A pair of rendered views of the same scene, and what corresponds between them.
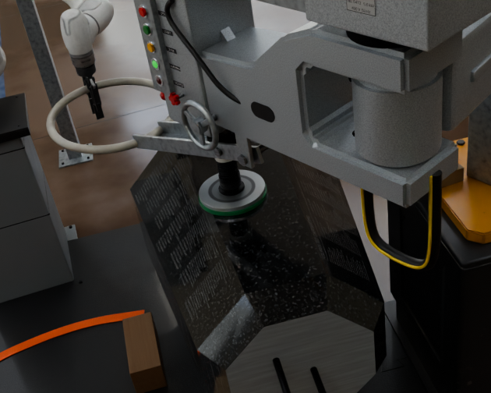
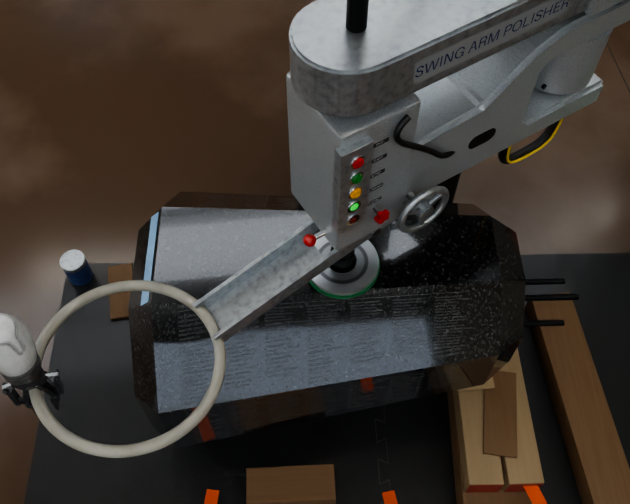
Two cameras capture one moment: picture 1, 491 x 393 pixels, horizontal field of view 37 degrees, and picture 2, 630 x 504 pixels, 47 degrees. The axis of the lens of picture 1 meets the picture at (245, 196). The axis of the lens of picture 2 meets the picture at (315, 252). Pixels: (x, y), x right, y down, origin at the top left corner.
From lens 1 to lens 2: 2.24 m
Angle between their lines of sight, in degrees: 58
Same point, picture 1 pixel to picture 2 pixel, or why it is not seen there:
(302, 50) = (555, 49)
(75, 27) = (25, 334)
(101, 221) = not seen: outside the picture
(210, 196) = (347, 283)
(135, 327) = (265, 488)
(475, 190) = not seen: hidden behind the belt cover
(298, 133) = (517, 125)
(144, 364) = (327, 481)
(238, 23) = not seen: hidden behind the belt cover
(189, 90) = (389, 194)
